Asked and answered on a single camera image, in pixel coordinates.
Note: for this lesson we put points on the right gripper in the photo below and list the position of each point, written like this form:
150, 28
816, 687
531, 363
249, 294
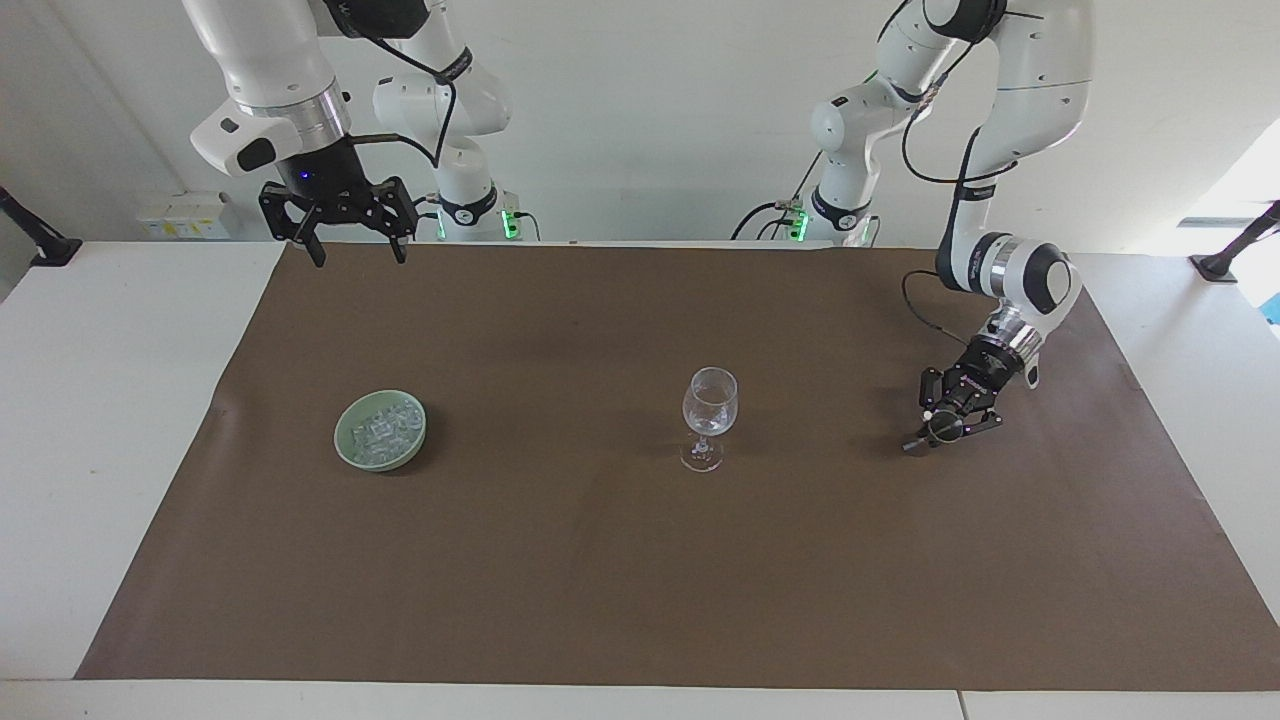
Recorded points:
320, 175

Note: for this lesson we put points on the clear wine glass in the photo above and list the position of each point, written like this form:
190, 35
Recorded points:
709, 405

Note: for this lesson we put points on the black stand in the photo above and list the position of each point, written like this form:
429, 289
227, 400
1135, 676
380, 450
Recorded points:
45, 245
1225, 262

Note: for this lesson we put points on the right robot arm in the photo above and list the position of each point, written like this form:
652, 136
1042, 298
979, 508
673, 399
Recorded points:
270, 50

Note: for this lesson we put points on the pile of clear ice cubes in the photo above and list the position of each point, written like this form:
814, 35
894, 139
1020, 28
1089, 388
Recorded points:
382, 430

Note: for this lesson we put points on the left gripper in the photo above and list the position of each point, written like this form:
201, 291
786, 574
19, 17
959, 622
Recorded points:
980, 380

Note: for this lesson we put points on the green ceramic bowl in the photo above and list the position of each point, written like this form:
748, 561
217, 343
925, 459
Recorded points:
347, 452

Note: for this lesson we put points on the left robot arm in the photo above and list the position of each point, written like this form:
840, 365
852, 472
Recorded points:
1035, 90

